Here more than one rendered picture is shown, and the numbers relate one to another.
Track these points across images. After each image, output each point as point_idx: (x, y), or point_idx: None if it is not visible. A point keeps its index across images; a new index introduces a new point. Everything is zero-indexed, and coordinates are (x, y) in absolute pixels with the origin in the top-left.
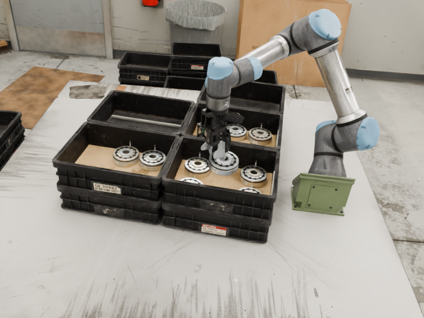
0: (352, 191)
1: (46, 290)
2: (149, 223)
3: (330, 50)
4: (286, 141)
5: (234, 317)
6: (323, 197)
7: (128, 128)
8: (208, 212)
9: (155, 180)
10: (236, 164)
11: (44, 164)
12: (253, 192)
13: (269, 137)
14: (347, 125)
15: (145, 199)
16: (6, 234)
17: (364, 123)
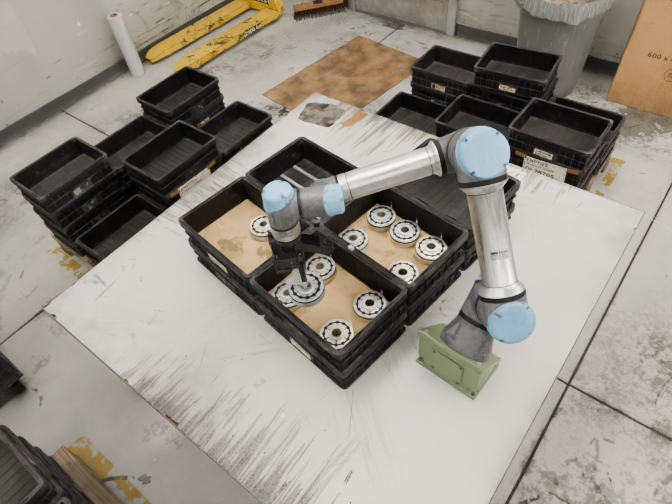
0: (521, 370)
1: (133, 340)
2: (253, 310)
3: (479, 192)
4: None
5: (248, 454)
6: (446, 367)
7: None
8: (290, 331)
9: (244, 278)
10: (313, 299)
11: None
12: (343, 330)
13: (436, 258)
14: (482, 300)
15: (244, 289)
16: (144, 269)
17: (500, 311)
